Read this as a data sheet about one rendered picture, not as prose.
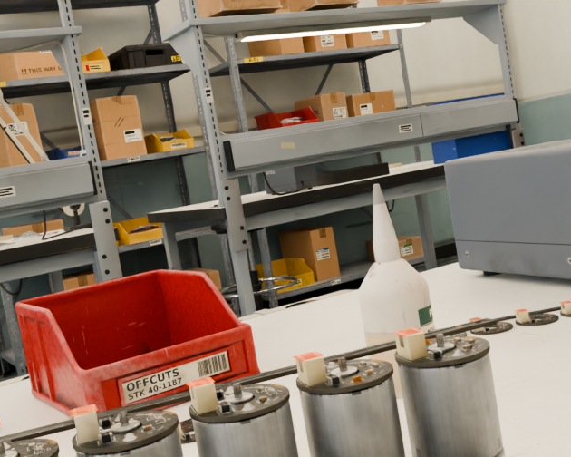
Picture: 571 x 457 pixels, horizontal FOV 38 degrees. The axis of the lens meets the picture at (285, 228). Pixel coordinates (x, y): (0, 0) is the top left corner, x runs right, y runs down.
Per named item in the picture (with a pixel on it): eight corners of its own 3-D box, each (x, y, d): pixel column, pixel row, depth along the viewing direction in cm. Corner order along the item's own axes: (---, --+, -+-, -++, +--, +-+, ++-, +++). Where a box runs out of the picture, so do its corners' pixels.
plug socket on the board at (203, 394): (229, 407, 20) (225, 380, 20) (195, 416, 19) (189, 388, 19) (222, 399, 20) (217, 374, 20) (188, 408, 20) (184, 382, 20)
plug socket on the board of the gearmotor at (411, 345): (437, 354, 21) (433, 329, 21) (407, 362, 21) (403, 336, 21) (422, 349, 22) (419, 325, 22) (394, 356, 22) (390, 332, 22)
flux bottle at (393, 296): (458, 383, 39) (426, 176, 38) (403, 403, 37) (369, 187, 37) (411, 373, 42) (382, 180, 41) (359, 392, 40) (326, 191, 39)
